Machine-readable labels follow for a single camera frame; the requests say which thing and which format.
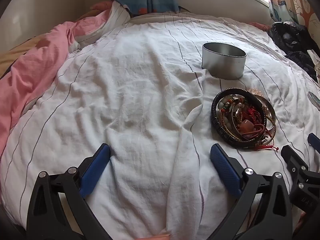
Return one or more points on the pile of mixed jewelry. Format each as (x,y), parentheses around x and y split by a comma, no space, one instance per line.
(247,125)

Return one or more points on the orange cloth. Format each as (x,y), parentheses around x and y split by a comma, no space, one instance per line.
(100,5)

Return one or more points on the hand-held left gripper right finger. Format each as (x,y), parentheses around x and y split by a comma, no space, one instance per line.
(225,170)

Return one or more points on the silver oval tin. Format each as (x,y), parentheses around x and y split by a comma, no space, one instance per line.
(220,62)

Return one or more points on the black jacket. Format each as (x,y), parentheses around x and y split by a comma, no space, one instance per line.
(287,37)

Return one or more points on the blue print curtain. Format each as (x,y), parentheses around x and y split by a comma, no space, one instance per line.
(280,7)

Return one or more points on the white striped blanket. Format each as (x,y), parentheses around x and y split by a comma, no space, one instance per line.
(125,92)

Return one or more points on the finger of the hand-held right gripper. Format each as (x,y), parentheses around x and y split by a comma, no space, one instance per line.
(290,156)
(314,140)

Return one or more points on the tree print panel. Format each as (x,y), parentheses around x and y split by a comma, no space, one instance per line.
(306,12)

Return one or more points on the beige cloth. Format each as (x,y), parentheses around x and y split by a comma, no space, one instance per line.
(316,65)

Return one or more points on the pink quilt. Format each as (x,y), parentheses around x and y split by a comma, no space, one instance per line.
(25,80)

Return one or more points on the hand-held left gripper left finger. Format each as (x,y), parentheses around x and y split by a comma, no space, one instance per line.
(95,172)

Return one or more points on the round tin lid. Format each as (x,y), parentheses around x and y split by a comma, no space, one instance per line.
(315,99)

